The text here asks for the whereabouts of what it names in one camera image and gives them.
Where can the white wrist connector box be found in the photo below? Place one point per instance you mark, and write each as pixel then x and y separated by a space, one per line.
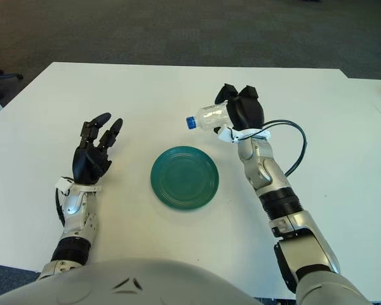
pixel 65 184
pixel 227 135

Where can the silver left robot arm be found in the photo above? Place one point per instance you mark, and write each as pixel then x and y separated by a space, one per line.
pixel 76 213

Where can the clear bottle with blue cap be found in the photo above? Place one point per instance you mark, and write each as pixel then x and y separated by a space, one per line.
pixel 211 116

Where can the black office chair base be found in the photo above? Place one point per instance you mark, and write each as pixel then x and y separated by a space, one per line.
pixel 4 76

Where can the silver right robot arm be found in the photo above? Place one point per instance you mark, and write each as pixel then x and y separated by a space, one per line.
pixel 273 184

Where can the grey robot torso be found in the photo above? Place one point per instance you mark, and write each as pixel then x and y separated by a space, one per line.
pixel 130 286

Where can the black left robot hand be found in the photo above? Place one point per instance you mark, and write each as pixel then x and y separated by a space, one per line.
pixel 87 162

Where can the green round plate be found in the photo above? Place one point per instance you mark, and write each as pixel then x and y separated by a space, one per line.
pixel 184 178

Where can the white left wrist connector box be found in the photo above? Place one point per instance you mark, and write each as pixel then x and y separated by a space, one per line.
pixel 65 184

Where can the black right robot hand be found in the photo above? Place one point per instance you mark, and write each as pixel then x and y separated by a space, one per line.
pixel 246 111

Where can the white right wrist connector box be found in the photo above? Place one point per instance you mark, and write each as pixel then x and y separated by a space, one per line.
pixel 227 135

